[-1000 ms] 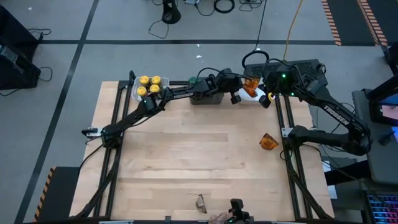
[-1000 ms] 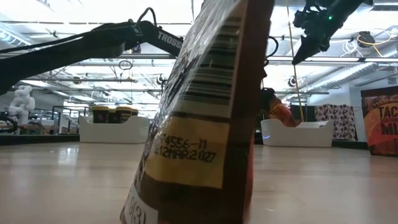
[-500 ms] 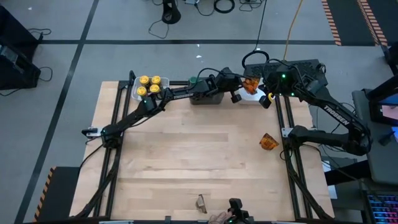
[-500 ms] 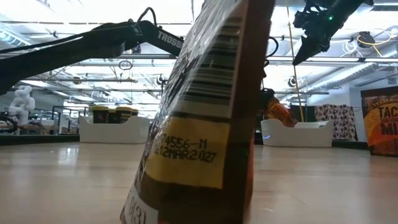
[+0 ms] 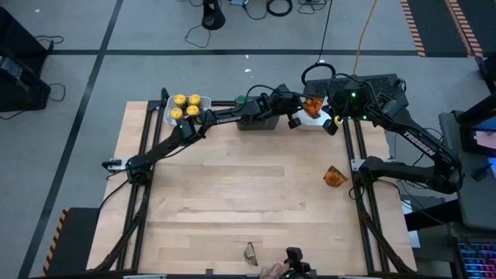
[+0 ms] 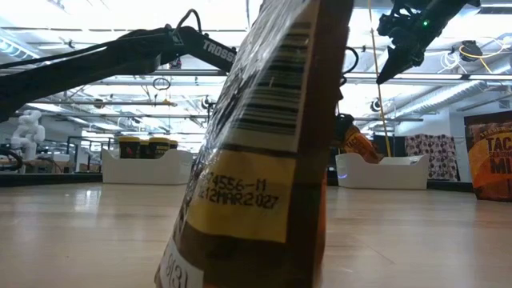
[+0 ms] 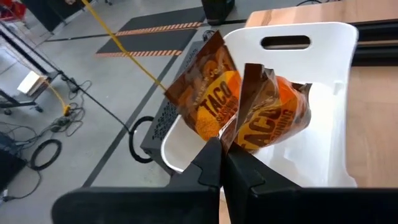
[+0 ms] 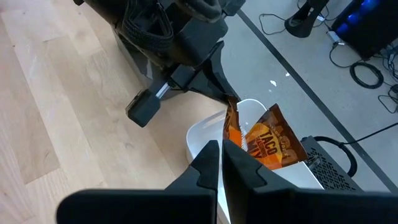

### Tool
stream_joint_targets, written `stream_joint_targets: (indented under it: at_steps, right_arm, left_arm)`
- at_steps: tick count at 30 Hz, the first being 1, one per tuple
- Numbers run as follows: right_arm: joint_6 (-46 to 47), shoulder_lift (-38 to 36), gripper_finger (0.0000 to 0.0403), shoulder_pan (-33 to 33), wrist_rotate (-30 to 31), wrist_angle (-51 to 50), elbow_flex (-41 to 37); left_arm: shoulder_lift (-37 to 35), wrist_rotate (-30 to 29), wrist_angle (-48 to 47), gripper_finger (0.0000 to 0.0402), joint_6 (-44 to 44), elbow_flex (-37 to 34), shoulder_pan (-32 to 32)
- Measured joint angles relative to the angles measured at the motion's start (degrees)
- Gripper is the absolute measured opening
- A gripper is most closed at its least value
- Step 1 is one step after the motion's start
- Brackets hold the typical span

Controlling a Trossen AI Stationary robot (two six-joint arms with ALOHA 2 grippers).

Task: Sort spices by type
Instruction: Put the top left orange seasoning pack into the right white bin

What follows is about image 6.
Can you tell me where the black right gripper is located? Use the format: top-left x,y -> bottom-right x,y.
374,0 -> 445,86

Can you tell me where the white plastic bin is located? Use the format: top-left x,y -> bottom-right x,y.
100,148 -> 194,186
334,153 -> 431,190

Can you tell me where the white dark-patterned cloth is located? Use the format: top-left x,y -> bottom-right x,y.
403,133 -> 462,182

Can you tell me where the white humanoid robot figure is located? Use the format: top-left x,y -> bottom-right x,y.
10,110 -> 47,162

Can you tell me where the yellow cable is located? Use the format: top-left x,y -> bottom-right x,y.
366,0 -> 392,158

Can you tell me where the black metal frame rack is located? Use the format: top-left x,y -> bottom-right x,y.
65,134 -> 103,174

